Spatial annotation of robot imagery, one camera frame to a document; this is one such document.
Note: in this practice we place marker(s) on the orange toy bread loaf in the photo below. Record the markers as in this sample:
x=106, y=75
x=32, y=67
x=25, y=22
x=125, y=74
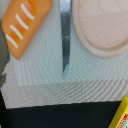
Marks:
x=21, y=21

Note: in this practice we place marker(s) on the yellow toy butter box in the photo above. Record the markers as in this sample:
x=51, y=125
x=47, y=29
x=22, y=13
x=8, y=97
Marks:
x=120, y=119

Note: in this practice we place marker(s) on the white woven placemat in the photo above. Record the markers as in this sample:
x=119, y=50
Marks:
x=37, y=79

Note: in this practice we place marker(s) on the round wooden plate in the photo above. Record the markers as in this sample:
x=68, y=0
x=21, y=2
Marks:
x=102, y=26

